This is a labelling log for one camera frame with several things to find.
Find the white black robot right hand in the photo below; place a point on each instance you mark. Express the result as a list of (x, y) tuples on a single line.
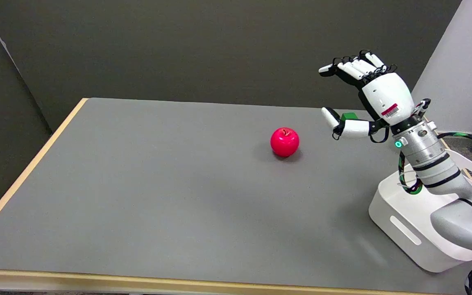
[(385, 96)]

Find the red apple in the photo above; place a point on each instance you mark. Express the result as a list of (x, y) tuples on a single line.
[(284, 141)]

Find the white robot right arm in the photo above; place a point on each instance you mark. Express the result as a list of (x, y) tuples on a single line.
[(445, 172)]

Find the small green cube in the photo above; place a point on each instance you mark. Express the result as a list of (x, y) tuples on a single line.
[(349, 116)]

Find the white plastic bin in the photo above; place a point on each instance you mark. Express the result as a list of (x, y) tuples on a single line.
[(404, 213)]

